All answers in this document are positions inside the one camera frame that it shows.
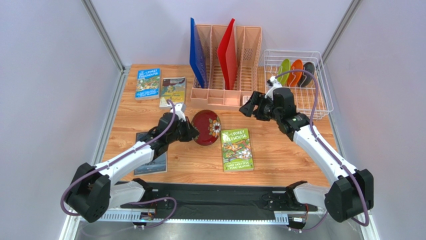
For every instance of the Nineteen Eighty-Four book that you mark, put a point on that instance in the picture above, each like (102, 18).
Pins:
(158, 165)

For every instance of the yellow grey paperback book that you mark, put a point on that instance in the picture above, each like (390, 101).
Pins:
(174, 89)

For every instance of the green treehouse book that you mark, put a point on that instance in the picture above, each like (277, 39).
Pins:
(236, 150)

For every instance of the dark grey plate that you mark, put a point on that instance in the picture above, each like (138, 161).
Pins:
(306, 79)

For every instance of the blue plastic folder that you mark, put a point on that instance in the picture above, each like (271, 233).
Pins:
(196, 56)

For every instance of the small white pink box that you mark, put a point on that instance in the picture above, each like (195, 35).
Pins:
(245, 99)

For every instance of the red plastic folder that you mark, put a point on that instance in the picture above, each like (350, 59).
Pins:
(227, 56)

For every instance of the pink plastic file organizer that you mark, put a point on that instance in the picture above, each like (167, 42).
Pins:
(248, 51)

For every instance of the dark red floral plate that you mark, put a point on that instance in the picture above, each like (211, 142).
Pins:
(209, 126)

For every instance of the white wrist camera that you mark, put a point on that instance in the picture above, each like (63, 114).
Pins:
(178, 111)
(272, 84)

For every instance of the green plate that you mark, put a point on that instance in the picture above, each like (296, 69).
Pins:
(284, 67)

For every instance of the orange plate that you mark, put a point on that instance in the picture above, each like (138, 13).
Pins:
(294, 77)

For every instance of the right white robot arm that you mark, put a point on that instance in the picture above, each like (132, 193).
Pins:
(351, 190)

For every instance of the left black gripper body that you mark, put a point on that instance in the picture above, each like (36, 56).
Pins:
(179, 134)

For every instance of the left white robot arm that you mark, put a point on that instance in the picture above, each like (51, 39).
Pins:
(95, 189)

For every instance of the blue treehouse book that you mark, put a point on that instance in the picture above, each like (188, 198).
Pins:
(148, 84)

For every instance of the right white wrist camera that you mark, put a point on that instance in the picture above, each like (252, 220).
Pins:
(272, 84)

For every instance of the white wire dish rack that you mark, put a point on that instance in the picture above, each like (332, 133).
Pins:
(304, 97)

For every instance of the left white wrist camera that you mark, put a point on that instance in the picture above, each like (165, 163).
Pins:
(178, 111)

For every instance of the aluminium frame rail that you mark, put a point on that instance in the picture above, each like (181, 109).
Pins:
(162, 209)

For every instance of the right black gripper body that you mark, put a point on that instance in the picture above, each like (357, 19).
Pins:
(254, 106)

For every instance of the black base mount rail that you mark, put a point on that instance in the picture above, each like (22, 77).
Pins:
(226, 202)

